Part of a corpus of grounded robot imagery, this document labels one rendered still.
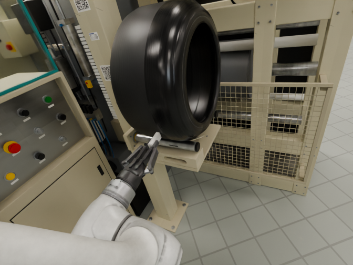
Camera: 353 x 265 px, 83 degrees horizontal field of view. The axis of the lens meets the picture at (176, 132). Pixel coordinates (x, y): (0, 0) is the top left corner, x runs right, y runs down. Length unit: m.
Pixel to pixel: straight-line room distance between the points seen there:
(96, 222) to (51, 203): 0.60
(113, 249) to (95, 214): 0.19
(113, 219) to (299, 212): 1.48
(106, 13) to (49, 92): 0.44
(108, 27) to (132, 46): 0.28
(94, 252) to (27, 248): 0.10
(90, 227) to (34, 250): 0.24
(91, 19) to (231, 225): 1.53
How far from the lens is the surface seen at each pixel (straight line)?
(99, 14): 0.95
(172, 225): 1.71
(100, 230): 0.58
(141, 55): 0.67
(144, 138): 0.99
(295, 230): 1.73
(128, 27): 0.77
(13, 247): 0.37
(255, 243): 1.63
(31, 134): 1.09
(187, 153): 0.91
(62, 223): 1.25
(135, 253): 0.46
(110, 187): 0.63
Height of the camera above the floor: 1.46
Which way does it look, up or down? 34 degrees down
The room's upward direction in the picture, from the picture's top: 13 degrees counter-clockwise
